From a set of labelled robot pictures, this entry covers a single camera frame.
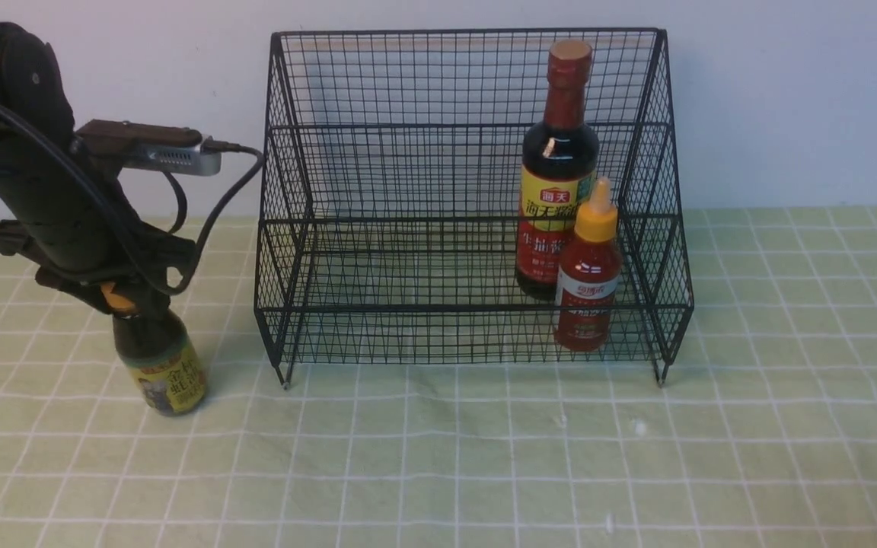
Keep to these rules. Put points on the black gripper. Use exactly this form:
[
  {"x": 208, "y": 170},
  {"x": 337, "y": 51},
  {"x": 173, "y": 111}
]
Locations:
[{"x": 83, "y": 259}]

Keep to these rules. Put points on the dark oyster sauce bottle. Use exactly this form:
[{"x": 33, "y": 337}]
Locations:
[{"x": 158, "y": 352}]

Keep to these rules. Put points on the tall soy sauce bottle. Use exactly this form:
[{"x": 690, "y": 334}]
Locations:
[{"x": 559, "y": 158}]

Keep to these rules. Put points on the red ketchup squeeze bottle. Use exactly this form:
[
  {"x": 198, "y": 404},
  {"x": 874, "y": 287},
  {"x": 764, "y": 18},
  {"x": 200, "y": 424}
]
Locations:
[{"x": 589, "y": 274}]

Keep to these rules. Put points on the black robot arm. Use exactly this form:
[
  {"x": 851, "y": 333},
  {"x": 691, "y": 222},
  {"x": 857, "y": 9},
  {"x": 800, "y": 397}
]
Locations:
[{"x": 69, "y": 213}]

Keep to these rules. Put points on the green checkered tablecloth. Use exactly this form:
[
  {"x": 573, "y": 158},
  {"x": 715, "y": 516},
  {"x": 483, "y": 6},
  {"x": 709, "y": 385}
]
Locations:
[{"x": 765, "y": 434}]

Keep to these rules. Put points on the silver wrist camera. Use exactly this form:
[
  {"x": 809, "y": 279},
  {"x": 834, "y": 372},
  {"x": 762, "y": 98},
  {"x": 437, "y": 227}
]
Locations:
[{"x": 137, "y": 146}]

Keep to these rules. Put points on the black wire mesh rack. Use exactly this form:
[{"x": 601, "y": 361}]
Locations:
[{"x": 389, "y": 203}]

